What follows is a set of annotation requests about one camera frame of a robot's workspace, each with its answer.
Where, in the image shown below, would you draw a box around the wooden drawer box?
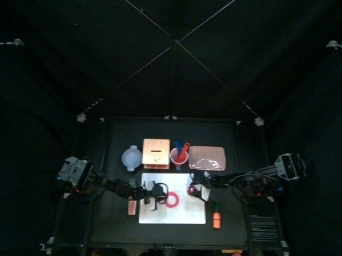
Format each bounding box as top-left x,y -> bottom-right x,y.
142,138 -> 171,170

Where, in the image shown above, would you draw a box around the pink rectangular block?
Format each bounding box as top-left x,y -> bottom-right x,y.
127,199 -> 138,216

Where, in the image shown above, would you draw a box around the white cutting board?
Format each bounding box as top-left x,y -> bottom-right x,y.
138,172 -> 207,225

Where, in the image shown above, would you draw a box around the red cup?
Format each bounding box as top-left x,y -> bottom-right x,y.
170,147 -> 190,167

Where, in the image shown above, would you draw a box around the beige tray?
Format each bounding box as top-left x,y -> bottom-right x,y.
187,145 -> 227,172

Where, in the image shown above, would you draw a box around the orange toy carrot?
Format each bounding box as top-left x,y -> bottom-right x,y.
211,199 -> 223,230

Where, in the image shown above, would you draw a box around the red utensil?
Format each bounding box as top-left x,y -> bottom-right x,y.
179,142 -> 191,159

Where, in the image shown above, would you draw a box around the metal frame bracket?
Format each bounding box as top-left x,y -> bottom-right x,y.
0,38 -> 25,48
325,39 -> 342,50

